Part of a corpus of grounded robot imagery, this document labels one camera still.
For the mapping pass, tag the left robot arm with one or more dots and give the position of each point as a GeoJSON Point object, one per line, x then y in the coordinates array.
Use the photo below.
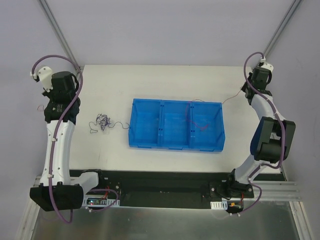
{"type": "Point", "coordinates": [56, 189]}

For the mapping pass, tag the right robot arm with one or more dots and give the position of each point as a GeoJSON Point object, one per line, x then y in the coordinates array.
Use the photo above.
{"type": "Point", "coordinates": [271, 142]}

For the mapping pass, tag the blue three-compartment bin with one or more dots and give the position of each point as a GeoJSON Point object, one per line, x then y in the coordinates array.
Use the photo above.
{"type": "Point", "coordinates": [177, 125]}

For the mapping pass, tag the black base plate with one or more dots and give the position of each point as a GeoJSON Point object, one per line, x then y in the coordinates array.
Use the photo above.
{"type": "Point", "coordinates": [180, 190]}

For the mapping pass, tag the right white cable duct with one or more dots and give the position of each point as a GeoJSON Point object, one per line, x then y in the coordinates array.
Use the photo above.
{"type": "Point", "coordinates": [219, 205]}

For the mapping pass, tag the white cable duct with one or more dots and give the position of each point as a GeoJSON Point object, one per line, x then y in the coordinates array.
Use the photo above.
{"type": "Point", "coordinates": [219, 205]}
{"type": "Point", "coordinates": [93, 202]}

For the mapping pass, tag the left white cable duct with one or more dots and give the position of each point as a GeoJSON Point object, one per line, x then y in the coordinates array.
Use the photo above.
{"type": "Point", "coordinates": [93, 202]}

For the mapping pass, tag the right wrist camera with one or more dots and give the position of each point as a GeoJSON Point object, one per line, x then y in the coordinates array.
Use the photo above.
{"type": "Point", "coordinates": [265, 65]}

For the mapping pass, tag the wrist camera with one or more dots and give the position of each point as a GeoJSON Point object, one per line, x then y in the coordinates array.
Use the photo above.
{"type": "Point", "coordinates": [265, 65]}
{"type": "Point", "coordinates": [44, 76]}

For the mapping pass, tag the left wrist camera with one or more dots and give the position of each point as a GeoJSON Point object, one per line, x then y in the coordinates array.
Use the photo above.
{"type": "Point", "coordinates": [44, 76]}

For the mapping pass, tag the aluminium frame rail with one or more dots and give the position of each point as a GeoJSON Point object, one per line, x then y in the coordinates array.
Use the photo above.
{"type": "Point", "coordinates": [279, 191]}

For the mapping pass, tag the left aluminium corner post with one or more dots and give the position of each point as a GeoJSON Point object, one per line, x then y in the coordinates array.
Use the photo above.
{"type": "Point", "coordinates": [44, 5]}

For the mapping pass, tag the aluminium corner post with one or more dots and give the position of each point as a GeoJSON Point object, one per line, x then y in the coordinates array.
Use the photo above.
{"type": "Point", "coordinates": [44, 5]}
{"type": "Point", "coordinates": [288, 16]}

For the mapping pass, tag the right aluminium corner post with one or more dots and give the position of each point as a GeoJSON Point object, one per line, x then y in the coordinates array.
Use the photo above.
{"type": "Point", "coordinates": [288, 16]}

